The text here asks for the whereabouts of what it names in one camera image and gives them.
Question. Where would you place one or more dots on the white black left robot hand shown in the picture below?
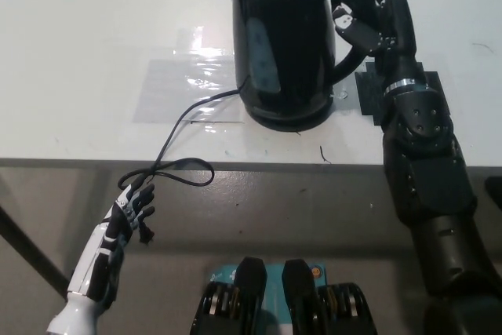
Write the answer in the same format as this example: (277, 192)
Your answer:
(100, 241)

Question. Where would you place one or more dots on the black electric kettle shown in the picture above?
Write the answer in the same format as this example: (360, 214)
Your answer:
(282, 37)

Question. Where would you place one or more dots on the black teal robot torso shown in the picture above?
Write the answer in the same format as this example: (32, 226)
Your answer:
(251, 303)

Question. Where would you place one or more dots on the black round kettle base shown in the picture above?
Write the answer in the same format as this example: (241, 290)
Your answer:
(290, 127)

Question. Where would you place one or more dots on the black tape patch on table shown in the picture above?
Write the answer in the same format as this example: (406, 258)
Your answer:
(370, 92)

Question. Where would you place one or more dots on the clear plastic sheet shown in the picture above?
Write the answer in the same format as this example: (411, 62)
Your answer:
(164, 92)

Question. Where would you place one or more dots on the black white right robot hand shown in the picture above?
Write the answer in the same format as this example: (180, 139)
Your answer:
(404, 29)

